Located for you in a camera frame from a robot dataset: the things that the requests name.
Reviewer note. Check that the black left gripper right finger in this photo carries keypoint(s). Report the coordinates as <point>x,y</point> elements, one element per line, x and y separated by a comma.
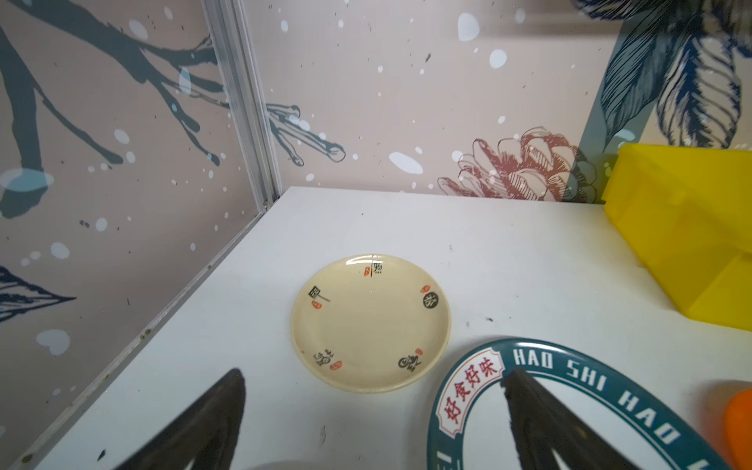
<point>548,435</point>

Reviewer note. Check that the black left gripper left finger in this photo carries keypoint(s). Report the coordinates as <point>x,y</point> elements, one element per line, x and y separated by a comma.
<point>204,436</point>

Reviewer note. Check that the yellow plastic bin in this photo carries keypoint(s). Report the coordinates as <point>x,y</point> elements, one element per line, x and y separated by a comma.
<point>686,213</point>

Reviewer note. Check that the teal rim Hao Shi plate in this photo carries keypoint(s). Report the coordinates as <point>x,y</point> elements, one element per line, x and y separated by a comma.
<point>470,423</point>

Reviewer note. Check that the cream plate with characters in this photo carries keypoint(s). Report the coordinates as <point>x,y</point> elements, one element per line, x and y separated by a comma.
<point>371,324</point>

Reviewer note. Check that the orange plate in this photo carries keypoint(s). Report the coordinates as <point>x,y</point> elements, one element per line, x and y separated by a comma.
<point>738,428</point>

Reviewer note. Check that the aluminium frame post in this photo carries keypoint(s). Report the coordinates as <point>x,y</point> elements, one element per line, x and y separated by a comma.
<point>234,51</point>

